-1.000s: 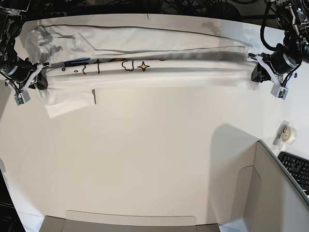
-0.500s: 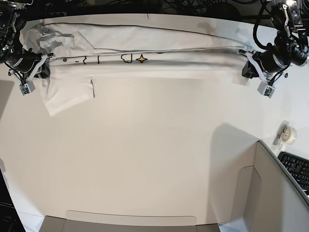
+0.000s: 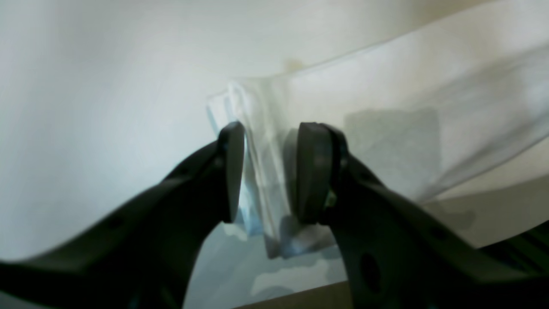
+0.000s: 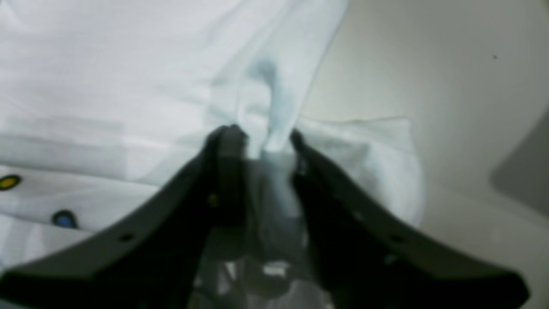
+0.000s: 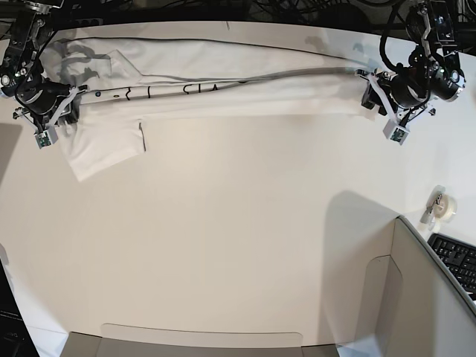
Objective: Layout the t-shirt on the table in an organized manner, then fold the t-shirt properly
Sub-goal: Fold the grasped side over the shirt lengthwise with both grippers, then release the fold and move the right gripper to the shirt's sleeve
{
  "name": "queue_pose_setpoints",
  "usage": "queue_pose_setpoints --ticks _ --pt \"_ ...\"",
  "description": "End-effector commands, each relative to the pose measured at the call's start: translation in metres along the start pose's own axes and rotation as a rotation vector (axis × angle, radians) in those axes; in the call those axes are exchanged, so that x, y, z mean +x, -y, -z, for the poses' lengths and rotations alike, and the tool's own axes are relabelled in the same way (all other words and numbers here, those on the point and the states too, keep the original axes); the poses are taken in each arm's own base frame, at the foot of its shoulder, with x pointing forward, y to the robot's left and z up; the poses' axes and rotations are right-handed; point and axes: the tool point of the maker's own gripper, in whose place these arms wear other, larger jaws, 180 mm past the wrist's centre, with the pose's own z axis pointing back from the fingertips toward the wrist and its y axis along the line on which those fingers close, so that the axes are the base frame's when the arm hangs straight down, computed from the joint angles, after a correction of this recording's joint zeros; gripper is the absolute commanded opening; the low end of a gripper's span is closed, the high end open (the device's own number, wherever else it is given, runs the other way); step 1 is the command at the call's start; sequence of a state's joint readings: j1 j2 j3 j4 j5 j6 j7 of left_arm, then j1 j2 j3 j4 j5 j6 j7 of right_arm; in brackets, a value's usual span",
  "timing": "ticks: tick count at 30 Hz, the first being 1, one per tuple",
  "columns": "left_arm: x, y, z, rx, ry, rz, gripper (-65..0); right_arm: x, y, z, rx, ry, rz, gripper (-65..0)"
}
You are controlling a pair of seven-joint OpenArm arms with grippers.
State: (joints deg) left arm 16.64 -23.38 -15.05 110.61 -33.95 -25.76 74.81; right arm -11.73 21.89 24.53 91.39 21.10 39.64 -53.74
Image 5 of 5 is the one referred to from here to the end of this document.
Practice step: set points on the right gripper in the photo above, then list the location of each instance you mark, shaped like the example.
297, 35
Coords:
38, 104

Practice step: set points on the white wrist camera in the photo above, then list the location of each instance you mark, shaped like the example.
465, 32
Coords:
396, 133
46, 137

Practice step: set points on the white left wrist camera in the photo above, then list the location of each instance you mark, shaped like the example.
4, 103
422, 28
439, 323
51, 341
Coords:
396, 133

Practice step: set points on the grey partition panel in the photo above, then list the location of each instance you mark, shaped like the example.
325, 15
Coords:
122, 340
411, 304

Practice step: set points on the black computer keyboard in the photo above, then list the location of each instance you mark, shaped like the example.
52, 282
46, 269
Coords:
458, 257

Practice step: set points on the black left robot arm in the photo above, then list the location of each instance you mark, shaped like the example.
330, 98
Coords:
433, 70

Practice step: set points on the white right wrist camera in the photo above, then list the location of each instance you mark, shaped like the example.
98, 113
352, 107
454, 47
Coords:
46, 137

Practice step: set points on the white printed t-shirt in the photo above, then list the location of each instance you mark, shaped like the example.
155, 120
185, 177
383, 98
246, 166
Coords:
131, 81

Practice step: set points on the grey front partition panel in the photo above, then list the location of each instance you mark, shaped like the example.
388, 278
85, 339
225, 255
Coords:
122, 340

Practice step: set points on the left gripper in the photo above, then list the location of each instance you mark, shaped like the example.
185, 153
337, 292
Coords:
387, 91

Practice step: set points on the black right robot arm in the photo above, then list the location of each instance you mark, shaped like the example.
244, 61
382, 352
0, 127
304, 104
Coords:
30, 34

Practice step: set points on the clear tape dispenser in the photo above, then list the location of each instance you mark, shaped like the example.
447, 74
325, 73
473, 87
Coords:
440, 206

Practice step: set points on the grey right partition panel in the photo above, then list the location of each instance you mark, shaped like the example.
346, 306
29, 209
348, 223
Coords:
411, 304

